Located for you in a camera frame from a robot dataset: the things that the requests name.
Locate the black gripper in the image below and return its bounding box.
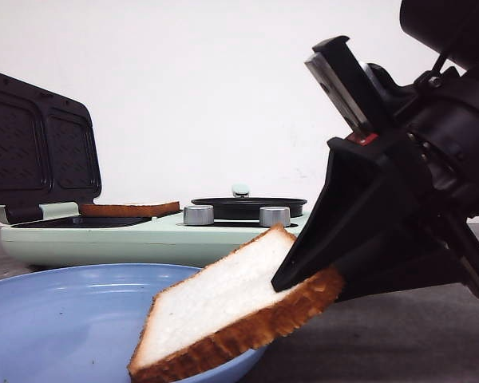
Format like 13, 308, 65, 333
304, 35, 479, 302

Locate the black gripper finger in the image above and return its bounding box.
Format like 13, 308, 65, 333
335, 225, 467, 302
271, 137, 399, 291

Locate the bread slice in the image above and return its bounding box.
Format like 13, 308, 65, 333
78, 201, 180, 218
128, 225, 345, 382

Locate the mint green hinged lid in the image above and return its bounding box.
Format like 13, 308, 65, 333
0, 73, 101, 224

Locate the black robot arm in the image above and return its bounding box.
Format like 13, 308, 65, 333
271, 1, 479, 301

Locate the mint green breakfast maker base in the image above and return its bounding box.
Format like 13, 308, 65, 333
0, 202, 323, 271

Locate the right silver control knob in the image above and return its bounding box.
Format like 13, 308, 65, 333
259, 206, 291, 227

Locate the silver control knob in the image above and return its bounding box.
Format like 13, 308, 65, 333
183, 205, 214, 226
259, 206, 291, 227

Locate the black frying pan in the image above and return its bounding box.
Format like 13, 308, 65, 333
192, 184, 307, 220

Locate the left silver control knob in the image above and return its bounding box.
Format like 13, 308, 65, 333
183, 205, 214, 226

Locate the blue plate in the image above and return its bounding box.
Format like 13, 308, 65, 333
0, 263, 269, 383

